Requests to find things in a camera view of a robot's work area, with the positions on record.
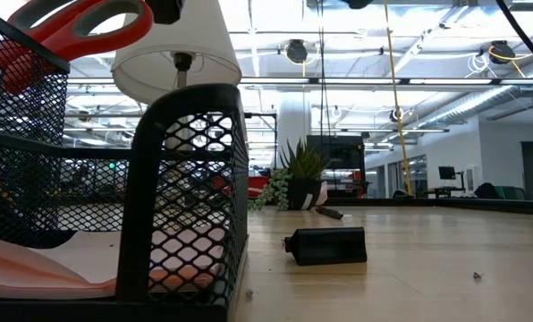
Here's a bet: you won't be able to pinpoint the red-handled scissors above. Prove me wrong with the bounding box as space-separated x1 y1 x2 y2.
0 0 154 95

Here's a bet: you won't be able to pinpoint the yellow extension cable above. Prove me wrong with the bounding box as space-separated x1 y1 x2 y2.
382 0 414 198

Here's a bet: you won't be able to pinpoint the succulent plant black pot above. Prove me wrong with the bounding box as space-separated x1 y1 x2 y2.
248 138 330 212

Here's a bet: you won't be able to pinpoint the red background box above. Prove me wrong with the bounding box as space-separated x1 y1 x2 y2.
248 175 272 199

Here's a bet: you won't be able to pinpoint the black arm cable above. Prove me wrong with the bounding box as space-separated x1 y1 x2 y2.
494 0 533 77

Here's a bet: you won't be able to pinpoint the black aluminium table frame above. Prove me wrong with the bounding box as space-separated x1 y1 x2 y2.
324 197 533 217

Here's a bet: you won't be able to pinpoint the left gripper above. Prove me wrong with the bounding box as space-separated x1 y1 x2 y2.
145 0 186 26

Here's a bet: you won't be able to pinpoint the black pen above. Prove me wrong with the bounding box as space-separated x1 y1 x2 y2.
315 205 345 221

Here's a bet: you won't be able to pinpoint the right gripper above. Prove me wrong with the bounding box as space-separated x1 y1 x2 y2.
341 0 376 10

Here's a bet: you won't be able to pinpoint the pink sticky notes pad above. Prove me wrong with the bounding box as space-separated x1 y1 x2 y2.
0 231 227 301

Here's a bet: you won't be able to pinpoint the black background cabinet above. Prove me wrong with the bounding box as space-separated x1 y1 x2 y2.
305 135 367 200

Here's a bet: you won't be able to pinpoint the green background object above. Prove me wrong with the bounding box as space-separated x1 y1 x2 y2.
494 185 527 201

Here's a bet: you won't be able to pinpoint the white table lamp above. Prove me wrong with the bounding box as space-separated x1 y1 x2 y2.
111 0 243 156

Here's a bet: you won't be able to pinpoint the black mesh desk organizer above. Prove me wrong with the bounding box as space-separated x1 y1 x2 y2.
0 8 250 322

